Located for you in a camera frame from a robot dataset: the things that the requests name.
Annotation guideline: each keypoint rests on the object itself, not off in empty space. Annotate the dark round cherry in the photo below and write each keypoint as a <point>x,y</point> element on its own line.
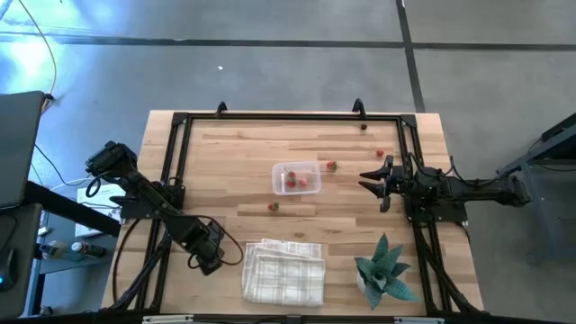
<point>363,127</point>

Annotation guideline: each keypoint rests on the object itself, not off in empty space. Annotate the pale pink strawberry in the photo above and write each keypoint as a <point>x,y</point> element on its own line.
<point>303,182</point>

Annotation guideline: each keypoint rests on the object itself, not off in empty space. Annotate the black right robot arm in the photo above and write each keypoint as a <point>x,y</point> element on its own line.
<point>477,191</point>

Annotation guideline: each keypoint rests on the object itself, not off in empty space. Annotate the green succulent in white pot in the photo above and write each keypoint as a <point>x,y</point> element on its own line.
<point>382,274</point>

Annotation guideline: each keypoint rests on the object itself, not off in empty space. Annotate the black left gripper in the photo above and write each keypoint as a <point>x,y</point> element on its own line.
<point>208,252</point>

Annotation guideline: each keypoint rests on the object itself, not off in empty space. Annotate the white plaid kitchen cloth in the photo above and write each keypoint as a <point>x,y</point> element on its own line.
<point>283,274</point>

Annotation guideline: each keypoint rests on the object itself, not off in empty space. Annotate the dark grey monitor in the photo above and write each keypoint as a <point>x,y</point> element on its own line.
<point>18,148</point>

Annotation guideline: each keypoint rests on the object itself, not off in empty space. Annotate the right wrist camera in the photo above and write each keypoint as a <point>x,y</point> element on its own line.
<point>398,174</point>

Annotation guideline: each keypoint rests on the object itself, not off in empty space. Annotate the black table clamp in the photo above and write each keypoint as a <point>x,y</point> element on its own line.
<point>220,108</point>
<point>358,106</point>

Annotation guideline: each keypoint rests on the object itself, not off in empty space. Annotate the grey lower shelf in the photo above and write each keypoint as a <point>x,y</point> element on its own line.
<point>63,267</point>

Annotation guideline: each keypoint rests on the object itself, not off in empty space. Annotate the blue-grey metal cart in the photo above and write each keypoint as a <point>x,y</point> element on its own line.
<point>553,144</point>

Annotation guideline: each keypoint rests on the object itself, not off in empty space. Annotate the dark bottle with white cap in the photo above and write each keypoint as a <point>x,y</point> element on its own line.
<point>88,249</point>

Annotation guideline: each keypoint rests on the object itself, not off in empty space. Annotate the clear plastic tupperware container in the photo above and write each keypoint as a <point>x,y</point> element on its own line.
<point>310,168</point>

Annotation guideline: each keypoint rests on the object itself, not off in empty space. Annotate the clear plastic bottle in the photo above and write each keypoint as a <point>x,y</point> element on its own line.
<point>54,250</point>

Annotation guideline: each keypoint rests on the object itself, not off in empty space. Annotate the white paper booklet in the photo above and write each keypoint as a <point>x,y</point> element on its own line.
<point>85,230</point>

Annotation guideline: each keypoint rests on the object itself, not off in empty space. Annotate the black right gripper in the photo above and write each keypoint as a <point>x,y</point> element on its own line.
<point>385,204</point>

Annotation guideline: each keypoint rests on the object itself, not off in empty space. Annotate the black aluminium table frame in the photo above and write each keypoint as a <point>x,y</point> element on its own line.
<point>292,116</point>

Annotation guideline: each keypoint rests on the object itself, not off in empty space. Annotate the white metal bracket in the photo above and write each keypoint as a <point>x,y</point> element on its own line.
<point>418,320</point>
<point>167,319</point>

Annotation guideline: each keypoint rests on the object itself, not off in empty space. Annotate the black side desk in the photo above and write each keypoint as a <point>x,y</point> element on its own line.
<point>18,225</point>

